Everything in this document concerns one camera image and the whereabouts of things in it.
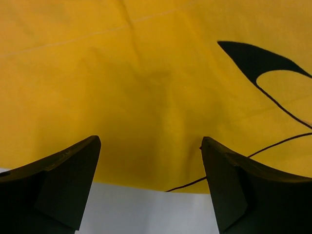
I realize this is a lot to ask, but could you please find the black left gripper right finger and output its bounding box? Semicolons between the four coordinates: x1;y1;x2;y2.
200;137;312;234

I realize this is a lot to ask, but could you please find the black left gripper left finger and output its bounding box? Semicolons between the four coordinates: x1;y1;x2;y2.
0;136;101;234

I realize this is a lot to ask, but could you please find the yellow cartoon pillowcase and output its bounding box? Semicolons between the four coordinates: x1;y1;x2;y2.
0;0;312;193

